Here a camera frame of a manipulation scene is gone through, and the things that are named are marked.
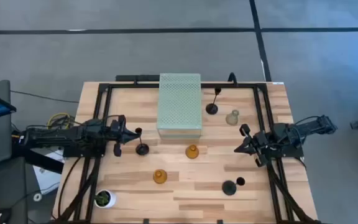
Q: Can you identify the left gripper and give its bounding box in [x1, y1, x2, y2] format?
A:
[109, 114, 142, 157]

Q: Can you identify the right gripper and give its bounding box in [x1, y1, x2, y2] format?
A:
[234, 124, 270, 168]

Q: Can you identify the black metal candlestick holder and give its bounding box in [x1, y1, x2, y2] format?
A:
[205, 86, 223, 116]
[221, 176, 246, 197]
[134, 126, 150, 156]

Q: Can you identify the clear glass candle holder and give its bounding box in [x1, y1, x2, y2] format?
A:
[225, 109, 241, 126]

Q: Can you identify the amber glass candle holder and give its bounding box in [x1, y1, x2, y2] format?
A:
[185, 144, 200, 160]
[152, 169, 168, 185]

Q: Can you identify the green perforated metal shelf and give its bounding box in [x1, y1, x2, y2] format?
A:
[156, 73, 203, 140]

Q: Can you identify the white pot with green plant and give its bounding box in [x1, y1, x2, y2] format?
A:
[93, 189, 117, 208]

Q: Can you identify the black floor strut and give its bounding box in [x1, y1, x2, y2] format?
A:
[11, 146, 65, 174]

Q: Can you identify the white paper sheet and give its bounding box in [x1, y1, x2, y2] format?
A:
[32, 148, 67, 195]

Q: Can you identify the black computer mouse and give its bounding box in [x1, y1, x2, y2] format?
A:
[0, 208, 12, 224]

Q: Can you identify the black aluminium table frame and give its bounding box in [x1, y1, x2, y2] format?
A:
[51, 81, 323, 224]

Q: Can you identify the thin black floor cable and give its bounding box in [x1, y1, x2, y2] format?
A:
[10, 90, 80, 104]

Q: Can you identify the yellow cable bundle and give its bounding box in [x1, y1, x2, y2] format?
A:
[47, 111, 76, 130]

